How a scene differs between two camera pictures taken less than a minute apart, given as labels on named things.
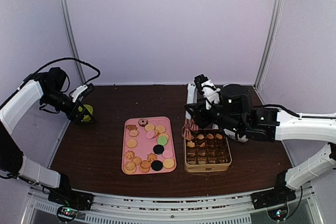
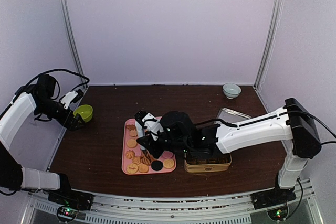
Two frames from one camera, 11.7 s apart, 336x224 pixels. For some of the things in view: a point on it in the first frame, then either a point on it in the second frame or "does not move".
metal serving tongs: x=190 y=127 to x=140 y=132
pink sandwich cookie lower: x=167 y=153 does not move
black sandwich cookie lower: x=157 y=165 does not move
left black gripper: x=76 y=119 to x=70 y=125
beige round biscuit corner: x=168 y=163 does not move
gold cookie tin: x=208 y=151 does not move
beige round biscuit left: x=131 y=143 does not move
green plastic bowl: x=87 y=118 does not move
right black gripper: x=199 y=114 to x=149 y=147
